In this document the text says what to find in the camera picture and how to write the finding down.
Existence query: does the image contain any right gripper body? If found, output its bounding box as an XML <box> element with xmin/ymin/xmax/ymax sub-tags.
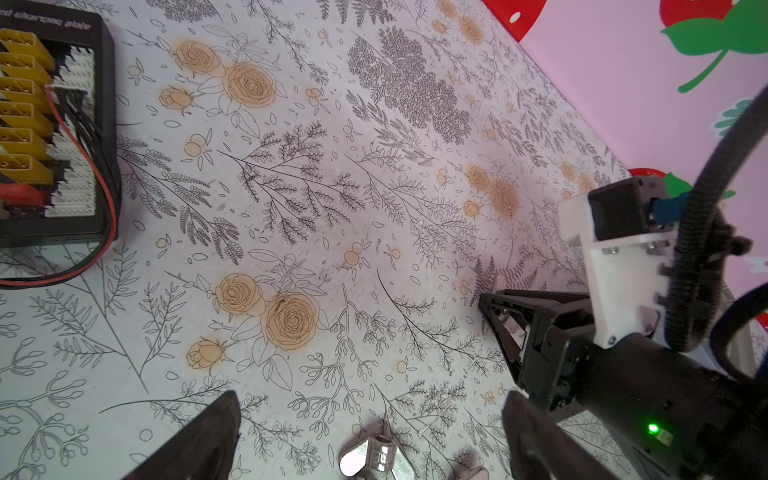
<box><xmin>478</xmin><ymin>289</ymin><xmax>637</xmax><ymax>415</ymax></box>

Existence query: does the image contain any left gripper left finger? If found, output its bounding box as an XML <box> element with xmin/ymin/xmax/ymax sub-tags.
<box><xmin>124</xmin><ymin>390</ymin><xmax>241</xmax><ymax>480</ymax></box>

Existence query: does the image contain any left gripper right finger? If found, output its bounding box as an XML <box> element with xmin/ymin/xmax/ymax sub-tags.
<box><xmin>501</xmin><ymin>391</ymin><xmax>616</xmax><ymax>480</ymax></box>

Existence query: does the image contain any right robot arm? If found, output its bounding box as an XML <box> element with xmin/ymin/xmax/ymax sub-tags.
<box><xmin>479</xmin><ymin>290</ymin><xmax>767</xmax><ymax>479</ymax></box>

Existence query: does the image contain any small black framed card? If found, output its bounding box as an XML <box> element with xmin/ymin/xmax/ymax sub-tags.
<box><xmin>0</xmin><ymin>0</ymin><xmax>124</xmax><ymax>289</ymax></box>

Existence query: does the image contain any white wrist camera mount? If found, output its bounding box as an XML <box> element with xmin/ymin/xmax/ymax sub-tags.
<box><xmin>557</xmin><ymin>176</ymin><xmax>677</xmax><ymax>348</ymax></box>

